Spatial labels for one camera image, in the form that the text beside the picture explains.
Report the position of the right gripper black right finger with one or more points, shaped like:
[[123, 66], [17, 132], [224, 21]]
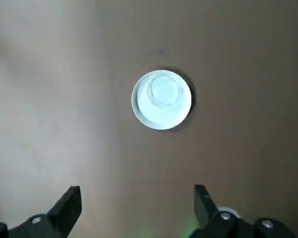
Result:
[[206, 210]]

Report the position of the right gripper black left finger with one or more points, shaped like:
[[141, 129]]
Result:
[[62, 210]]

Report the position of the clear small petri dish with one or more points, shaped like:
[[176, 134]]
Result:
[[164, 91]]

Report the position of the white round plate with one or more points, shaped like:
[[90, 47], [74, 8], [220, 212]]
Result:
[[164, 119]]

